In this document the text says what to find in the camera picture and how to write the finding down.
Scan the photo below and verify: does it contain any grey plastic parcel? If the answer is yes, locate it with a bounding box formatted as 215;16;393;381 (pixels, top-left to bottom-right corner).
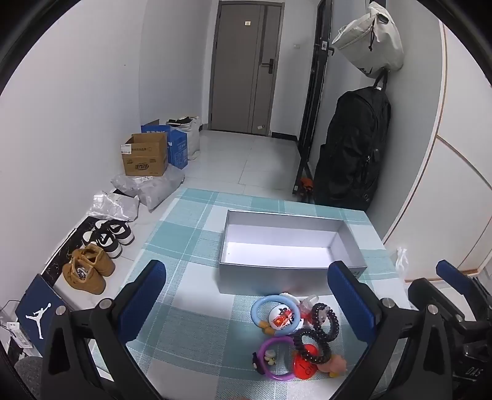
137;167;186;212
111;173;155;198

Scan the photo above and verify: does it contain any blue cardboard box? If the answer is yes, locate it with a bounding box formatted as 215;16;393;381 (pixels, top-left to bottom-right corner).
141;119;189;170

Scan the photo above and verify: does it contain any black spiral hair tie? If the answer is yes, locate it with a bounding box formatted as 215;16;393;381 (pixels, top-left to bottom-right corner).
310;302;341;336
293;328;332;365

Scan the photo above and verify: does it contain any white round flag badge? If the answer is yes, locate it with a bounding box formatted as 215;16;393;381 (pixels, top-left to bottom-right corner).
267;306;295;332

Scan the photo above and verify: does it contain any blue shoebox with white logo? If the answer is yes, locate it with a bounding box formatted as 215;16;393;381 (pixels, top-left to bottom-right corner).
15;274;72;357

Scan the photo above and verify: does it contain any white power strip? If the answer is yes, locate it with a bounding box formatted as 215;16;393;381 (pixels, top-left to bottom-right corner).
0;318;32;349

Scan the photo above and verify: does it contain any blue ring bracelet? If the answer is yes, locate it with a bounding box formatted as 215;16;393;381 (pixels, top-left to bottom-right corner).
251;294;301;336

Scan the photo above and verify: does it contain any black metal stand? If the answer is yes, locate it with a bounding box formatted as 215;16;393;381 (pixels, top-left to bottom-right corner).
291;0;334;201

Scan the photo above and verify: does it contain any silver plastic parcel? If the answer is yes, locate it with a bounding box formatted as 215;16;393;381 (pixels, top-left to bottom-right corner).
87;191;140;222

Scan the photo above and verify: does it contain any black white sneaker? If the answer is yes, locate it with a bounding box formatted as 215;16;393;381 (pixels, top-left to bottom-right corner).
101;219;135;246
82;221;124;258

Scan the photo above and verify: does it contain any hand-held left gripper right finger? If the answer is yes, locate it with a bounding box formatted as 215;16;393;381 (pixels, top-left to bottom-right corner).
327;261;462;400

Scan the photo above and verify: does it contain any cream hanging bag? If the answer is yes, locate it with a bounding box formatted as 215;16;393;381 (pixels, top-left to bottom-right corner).
331;2;404;78

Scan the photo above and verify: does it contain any grey cardboard box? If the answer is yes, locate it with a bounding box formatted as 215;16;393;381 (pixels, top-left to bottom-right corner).
218;210;367;296

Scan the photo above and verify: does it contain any purple ring bracelet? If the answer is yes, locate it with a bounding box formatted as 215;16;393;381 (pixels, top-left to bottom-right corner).
251;337;297;382

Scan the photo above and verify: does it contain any pink doll charm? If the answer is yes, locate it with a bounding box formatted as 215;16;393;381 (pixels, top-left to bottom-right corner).
318;354;347;377

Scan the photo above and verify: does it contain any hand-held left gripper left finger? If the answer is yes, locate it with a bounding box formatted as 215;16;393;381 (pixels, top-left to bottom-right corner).
40;259;168;400

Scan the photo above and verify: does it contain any red round badge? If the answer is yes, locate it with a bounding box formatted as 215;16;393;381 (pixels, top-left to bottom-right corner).
292;343;320;380

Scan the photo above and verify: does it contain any clear red ring ornament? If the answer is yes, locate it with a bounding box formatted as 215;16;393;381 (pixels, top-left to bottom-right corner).
299;294;320;321

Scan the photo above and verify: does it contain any black backpack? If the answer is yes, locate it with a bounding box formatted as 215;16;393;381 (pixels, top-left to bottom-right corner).
313;72;392;212

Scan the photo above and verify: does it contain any clear plastic bag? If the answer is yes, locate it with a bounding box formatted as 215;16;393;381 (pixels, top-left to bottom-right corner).
395;246;410;278

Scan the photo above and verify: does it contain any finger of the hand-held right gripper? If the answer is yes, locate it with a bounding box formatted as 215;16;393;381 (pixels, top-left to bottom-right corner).
436;259;492;308
407;278;480;336

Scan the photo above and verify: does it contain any white fabric bag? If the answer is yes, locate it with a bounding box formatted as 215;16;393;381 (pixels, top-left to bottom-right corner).
166;115;201;161

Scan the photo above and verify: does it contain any brown cardboard box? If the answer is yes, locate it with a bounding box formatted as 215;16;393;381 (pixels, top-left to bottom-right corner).
122;133;170;178

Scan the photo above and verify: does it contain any white wardrobe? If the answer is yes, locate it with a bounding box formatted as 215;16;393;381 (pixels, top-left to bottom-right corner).
382;21;492;272

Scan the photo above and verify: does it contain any teal checked tablecloth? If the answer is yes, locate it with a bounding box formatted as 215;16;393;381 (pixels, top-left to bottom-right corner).
88;188;409;400

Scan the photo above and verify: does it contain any grey door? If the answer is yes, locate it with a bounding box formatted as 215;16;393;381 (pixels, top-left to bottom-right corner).
209;0;285;136

